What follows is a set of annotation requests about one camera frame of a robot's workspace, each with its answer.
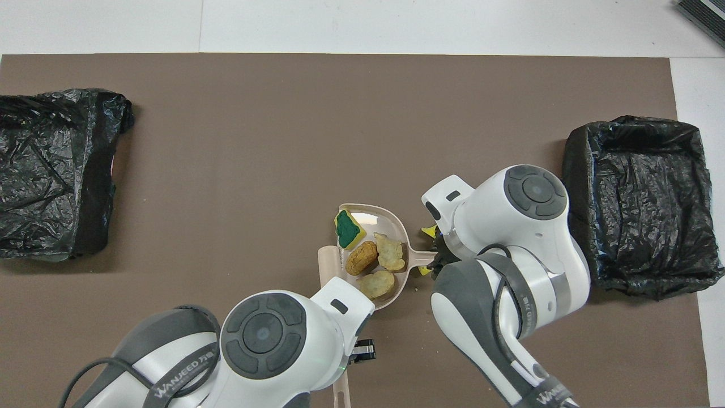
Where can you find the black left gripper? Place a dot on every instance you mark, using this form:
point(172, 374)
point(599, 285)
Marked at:
point(363, 351)

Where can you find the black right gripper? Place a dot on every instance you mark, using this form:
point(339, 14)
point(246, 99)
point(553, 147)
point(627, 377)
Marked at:
point(444, 255)

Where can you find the pale cream foam chunk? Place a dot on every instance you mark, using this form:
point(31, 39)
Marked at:
point(391, 253)

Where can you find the beige plastic dustpan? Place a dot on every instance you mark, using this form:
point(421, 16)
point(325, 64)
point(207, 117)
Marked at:
point(391, 218)

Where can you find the orange striped bread piece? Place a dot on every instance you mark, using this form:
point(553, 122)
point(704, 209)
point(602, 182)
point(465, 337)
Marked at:
point(376, 285)

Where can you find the brown bread roll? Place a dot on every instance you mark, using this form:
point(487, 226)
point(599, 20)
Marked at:
point(361, 258)

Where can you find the beige hand brush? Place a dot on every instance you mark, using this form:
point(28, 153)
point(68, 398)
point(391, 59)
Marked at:
point(327, 266)

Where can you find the green and yellow sponge piece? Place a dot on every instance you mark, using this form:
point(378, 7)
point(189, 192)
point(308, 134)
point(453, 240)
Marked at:
point(348, 228)

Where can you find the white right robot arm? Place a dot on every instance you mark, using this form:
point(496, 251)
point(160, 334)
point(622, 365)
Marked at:
point(487, 215)

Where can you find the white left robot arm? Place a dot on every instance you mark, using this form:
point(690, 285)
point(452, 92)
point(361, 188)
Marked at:
point(317, 351)

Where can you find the black bag lined bin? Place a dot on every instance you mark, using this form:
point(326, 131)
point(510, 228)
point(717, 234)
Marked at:
point(51, 187)
point(640, 187)

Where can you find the brown table mat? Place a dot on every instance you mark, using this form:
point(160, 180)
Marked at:
point(255, 170)

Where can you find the dark ribbed device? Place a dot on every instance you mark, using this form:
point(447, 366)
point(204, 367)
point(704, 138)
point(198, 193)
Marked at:
point(705, 16)

